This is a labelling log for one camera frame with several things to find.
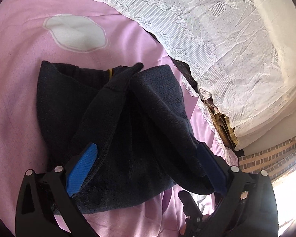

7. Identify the white lace cover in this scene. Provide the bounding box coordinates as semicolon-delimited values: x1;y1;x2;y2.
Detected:
94;0;296;149

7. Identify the checked curtain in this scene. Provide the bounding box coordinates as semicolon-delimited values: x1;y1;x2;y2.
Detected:
239;135;296;182

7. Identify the navy knit school cardigan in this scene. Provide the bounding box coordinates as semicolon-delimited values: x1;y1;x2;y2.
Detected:
37;61;214;213

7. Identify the pink satin bedspread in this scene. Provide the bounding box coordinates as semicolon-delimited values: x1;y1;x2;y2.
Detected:
0;0;238;236

